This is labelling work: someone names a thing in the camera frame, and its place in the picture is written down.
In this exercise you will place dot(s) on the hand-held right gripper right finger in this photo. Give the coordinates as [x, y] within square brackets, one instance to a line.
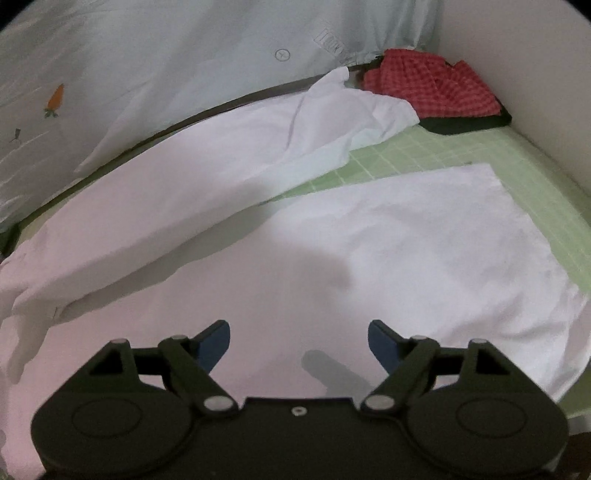
[384, 345]

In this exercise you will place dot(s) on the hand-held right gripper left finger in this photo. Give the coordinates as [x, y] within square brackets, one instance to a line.
[215, 345]

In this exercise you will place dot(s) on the white shirt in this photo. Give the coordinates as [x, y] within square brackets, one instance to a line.
[286, 258]

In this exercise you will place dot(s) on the green checkered bed mat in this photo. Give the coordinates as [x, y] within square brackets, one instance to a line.
[521, 175]

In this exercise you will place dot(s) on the red checkered cushion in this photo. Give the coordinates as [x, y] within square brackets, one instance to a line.
[438, 92]

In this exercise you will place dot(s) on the light carrot print blanket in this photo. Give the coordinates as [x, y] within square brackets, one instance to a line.
[152, 78]

